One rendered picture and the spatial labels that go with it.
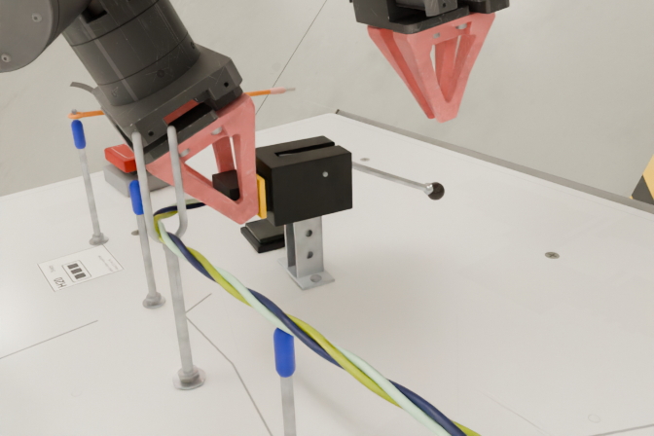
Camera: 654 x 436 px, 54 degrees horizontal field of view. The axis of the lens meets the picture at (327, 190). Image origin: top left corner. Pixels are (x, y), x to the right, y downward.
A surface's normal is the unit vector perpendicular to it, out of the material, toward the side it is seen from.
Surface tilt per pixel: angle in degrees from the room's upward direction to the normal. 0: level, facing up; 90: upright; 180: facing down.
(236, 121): 101
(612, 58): 0
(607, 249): 47
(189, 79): 23
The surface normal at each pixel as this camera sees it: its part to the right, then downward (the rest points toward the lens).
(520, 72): -0.58, -0.44
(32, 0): -0.01, 0.57
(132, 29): 0.50, 0.29
